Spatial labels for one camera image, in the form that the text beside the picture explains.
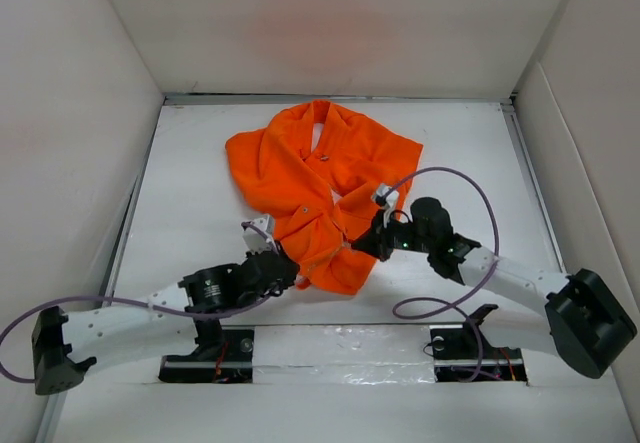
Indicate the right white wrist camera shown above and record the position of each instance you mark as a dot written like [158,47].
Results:
[386,197]

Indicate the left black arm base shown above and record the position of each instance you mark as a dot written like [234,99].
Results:
[223,355]

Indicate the orange zip jacket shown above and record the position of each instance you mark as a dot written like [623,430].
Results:
[314,168]

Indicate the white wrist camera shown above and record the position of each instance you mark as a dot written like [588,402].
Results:
[258,234]
[386,197]

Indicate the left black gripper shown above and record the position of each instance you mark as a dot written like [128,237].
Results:
[288,279]

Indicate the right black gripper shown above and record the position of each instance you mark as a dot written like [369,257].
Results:
[376,241]

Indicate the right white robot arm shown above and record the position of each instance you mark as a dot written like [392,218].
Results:
[578,318]

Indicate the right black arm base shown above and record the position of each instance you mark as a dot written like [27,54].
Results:
[462,354]

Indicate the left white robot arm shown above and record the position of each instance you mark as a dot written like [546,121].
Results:
[181,320]

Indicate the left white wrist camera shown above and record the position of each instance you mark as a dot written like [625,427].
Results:
[258,234]

